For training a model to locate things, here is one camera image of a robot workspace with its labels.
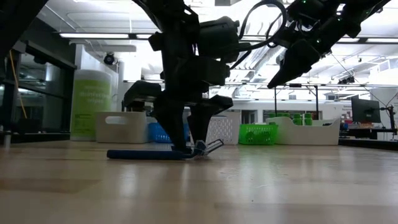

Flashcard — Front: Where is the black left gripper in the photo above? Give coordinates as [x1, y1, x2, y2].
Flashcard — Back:
[123, 12, 234, 154]

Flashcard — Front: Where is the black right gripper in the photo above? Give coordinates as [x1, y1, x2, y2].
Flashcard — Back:
[267, 0, 358, 90]

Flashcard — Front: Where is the blue plastic basket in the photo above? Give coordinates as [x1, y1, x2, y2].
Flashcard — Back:
[147, 122, 191, 144]

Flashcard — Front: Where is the white perforated plastic basket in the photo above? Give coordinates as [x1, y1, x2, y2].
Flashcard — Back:
[205, 111, 242, 146]

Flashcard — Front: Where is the green plastic basket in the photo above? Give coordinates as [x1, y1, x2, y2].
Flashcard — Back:
[238, 123, 279, 146]

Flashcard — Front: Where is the black computer monitor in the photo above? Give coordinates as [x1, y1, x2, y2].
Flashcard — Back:
[351, 97, 382, 124]

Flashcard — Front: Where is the green disinfecting wipes canister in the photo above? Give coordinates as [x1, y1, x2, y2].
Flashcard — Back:
[70, 69, 113, 141]

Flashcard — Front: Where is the black ceiling spotlight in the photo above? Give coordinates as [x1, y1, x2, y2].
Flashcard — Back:
[103, 52, 116, 66]

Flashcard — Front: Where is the black overhead light bar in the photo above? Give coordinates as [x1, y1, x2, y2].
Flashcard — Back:
[58, 32, 398, 44]

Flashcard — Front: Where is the black background desk frame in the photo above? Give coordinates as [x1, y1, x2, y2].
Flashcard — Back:
[229, 80, 320, 121]

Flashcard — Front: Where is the small white handled bin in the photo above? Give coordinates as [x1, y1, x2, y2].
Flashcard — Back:
[95, 111, 149, 144]

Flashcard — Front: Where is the wide white handled bin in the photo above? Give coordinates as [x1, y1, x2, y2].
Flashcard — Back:
[264, 116, 341, 146]

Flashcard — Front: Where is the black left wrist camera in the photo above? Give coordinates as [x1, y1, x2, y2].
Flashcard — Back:
[198, 16, 251, 63]

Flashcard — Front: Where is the yellow hanging cable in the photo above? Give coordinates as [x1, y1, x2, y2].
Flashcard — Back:
[9, 51, 29, 119]

